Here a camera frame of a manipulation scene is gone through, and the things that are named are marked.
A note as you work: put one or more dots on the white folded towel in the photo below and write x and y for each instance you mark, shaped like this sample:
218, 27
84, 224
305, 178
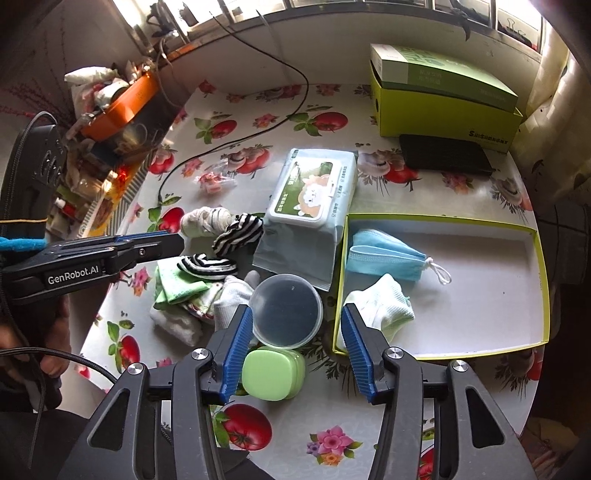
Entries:
178, 323

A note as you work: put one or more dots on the person's left hand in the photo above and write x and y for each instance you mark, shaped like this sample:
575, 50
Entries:
56, 336

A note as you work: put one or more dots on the black white striped sock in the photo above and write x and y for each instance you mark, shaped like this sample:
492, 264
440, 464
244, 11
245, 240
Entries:
208, 269
245, 229

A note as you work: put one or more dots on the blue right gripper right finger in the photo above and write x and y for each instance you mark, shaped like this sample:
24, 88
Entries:
356, 336

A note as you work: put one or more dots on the yellow green shallow box lid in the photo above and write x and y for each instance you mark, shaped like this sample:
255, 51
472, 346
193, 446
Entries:
498, 299

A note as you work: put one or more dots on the white ankle sock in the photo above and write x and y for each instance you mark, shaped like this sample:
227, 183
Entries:
380, 301

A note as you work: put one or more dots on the green rounded plastic case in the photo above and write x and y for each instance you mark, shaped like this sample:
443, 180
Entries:
273, 375

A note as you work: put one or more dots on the yellow green shoe box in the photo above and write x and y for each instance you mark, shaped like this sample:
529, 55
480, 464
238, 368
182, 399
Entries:
400, 112

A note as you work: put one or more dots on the red edged green washcloth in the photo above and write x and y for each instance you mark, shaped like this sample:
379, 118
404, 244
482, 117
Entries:
200, 306

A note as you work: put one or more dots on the yellow striped food box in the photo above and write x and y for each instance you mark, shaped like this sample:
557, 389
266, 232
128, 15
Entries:
89, 206

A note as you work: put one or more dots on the grey white sock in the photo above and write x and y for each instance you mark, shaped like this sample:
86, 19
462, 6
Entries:
235, 292

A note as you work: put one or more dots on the green white carton box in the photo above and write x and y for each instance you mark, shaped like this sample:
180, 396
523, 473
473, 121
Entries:
419, 70

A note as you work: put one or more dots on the green microfibre cloth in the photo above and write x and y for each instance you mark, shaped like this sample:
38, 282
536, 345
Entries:
173, 286

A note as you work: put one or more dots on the white knit glove ball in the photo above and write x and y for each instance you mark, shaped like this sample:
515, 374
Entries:
205, 222

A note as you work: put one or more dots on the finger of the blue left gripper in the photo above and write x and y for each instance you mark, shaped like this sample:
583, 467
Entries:
168, 246
143, 236

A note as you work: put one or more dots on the clear red snack packet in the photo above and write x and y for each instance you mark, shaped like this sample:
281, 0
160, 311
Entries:
213, 183

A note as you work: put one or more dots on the green wet wipes pack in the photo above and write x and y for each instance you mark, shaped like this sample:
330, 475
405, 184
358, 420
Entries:
305, 221

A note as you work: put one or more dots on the light blue face mask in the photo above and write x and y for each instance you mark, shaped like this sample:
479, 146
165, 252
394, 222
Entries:
376, 253

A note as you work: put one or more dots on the black smartphone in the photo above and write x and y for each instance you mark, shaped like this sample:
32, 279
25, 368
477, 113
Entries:
445, 155

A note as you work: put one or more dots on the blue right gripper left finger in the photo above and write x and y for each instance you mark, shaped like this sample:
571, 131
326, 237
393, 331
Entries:
231, 354

